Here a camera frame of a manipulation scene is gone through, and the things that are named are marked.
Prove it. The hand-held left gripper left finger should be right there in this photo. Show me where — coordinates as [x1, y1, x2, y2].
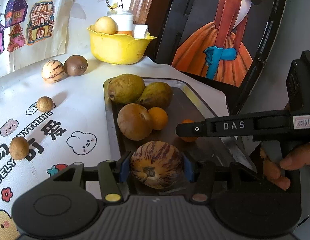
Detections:
[48, 151, 132, 204]

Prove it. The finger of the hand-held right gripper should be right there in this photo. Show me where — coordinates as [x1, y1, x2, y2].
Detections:
[175, 112, 254, 138]

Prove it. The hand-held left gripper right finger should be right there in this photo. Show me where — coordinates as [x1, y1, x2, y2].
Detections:
[182, 152, 263, 203]

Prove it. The small orange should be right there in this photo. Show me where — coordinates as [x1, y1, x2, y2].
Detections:
[179, 119, 198, 142]
[148, 107, 168, 131]

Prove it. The purple striped pepino melon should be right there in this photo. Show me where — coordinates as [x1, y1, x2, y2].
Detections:
[130, 141, 183, 189]

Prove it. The large brown round fruit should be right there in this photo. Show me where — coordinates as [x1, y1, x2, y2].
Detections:
[117, 103, 153, 141]

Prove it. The metal baking tray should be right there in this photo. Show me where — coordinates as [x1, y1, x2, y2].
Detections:
[103, 77, 258, 193]

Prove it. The yellow pear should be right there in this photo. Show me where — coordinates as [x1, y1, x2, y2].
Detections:
[107, 74, 145, 104]

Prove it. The green-yellow pear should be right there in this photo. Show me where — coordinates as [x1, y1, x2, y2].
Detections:
[136, 82, 173, 110]

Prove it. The small brown round fruit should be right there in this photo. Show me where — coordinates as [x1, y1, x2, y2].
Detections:
[9, 137, 30, 160]
[36, 96, 54, 112]

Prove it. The brown kiwi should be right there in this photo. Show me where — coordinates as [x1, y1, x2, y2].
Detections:
[64, 55, 88, 77]

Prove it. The pale striped pepino melon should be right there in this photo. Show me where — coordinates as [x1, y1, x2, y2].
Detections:
[41, 59, 64, 82]

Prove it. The person's right hand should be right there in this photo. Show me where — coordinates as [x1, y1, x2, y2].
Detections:
[260, 142, 310, 190]

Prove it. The white printed tablecloth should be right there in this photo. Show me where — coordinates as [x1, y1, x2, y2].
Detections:
[0, 55, 230, 240]

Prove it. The lady in orange dress painting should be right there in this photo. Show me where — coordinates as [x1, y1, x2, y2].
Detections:
[154, 0, 292, 117]

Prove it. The yellow plastic bowl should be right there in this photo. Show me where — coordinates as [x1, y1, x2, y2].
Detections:
[86, 25, 157, 65]

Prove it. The white paper carton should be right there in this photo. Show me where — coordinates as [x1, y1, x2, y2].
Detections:
[134, 25, 149, 39]

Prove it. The pale yellow round fruit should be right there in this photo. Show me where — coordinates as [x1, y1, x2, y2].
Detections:
[94, 16, 118, 35]

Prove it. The white jar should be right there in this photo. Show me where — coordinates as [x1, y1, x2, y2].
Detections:
[107, 10, 134, 37]

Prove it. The coloured houses drawing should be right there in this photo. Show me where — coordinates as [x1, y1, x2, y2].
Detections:
[0, 0, 82, 74]

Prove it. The wooden door frame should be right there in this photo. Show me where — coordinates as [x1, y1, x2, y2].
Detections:
[129, 0, 179, 27]

